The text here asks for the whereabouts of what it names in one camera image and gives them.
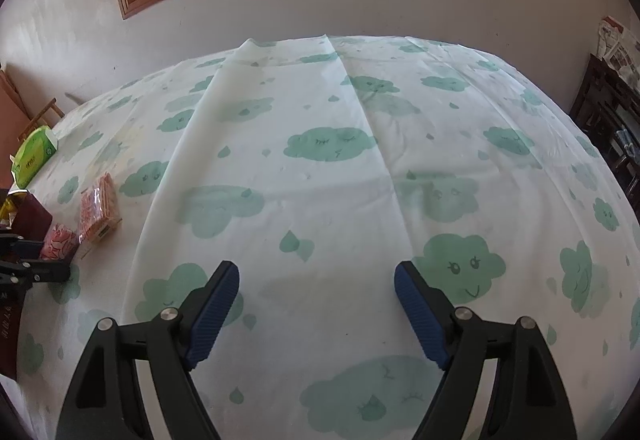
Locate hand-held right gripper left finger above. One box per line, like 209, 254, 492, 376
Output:
54, 260, 241, 440

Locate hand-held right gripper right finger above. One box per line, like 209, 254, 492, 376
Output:
393, 260, 576, 440

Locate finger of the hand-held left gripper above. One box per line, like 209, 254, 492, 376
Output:
0, 231, 45, 261
0, 259, 71, 293

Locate dark red tin box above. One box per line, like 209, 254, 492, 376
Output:
0, 187, 53, 380

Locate pink patterned candy packet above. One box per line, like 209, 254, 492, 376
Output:
39, 226, 81, 262

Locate clear packet of orange snacks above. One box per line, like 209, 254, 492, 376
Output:
75, 171, 123, 261

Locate green tissue pack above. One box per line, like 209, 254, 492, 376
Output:
11, 125, 60, 188

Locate cloud printed tablecloth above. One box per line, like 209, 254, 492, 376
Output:
0, 34, 640, 440

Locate wooden stool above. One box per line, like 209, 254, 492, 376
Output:
17, 97, 66, 143

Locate pink cloth covered furniture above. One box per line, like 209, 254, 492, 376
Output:
0, 62, 38, 141

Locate dark wooden cabinet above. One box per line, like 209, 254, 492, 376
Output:
569, 52, 640, 201

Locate printed paper sheets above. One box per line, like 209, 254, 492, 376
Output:
595, 15, 640, 93

